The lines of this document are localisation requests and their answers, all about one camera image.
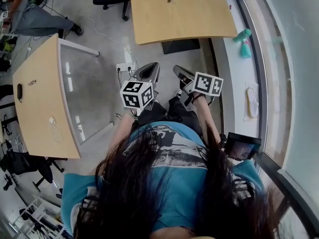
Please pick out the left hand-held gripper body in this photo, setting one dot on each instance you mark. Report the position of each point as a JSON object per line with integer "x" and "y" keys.
{"x": 137, "y": 94}

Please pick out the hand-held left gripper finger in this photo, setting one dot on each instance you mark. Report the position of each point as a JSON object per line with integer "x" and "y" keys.
{"x": 139, "y": 71}
{"x": 156, "y": 75}

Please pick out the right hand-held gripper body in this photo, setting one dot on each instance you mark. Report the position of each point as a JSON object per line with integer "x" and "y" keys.
{"x": 207, "y": 83}

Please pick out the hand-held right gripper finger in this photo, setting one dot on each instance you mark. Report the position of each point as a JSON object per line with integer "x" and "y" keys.
{"x": 184, "y": 80}
{"x": 185, "y": 72}

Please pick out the person's right forearm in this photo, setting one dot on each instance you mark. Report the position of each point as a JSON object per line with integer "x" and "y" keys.
{"x": 204, "y": 113}

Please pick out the person's left forearm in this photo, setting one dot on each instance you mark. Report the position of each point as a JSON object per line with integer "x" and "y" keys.
{"x": 123, "y": 131}

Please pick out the white power strip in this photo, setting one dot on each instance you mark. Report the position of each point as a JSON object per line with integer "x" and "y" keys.
{"x": 125, "y": 66}

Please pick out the white shoe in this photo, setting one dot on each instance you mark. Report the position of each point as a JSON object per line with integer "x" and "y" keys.
{"x": 179, "y": 93}

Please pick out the black wrist band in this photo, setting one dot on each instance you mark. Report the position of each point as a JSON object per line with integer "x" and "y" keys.
{"x": 199, "y": 97}

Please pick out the black table base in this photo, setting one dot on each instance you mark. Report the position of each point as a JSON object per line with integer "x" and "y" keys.
{"x": 180, "y": 46}

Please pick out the black trousers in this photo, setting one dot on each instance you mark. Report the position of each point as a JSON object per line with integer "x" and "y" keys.
{"x": 179, "y": 111}

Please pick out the bagged white slippers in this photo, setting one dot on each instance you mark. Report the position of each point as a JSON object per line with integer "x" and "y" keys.
{"x": 251, "y": 101}

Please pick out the teal bottle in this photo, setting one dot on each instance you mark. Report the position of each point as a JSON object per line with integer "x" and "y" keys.
{"x": 243, "y": 35}

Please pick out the black tablet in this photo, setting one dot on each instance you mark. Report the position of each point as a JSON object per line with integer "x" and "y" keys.
{"x": 241, "y": 146}

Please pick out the wooden desk with white legs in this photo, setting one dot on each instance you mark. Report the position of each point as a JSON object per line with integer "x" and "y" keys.
{"x": 40, "y": 108}

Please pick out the eyeglasses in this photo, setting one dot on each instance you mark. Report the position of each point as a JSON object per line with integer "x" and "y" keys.
{"x": 32, "y": 83}

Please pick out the blue printed t-shirt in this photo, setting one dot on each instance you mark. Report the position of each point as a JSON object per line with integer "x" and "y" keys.
{"x": 174, "y": 195}

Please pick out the white shelf rack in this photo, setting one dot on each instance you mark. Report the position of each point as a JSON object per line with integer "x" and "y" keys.
{"x": 35, "y": 218}

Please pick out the black window frame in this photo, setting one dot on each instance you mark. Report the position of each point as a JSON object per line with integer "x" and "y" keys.
{"x": 271, "y": 163}

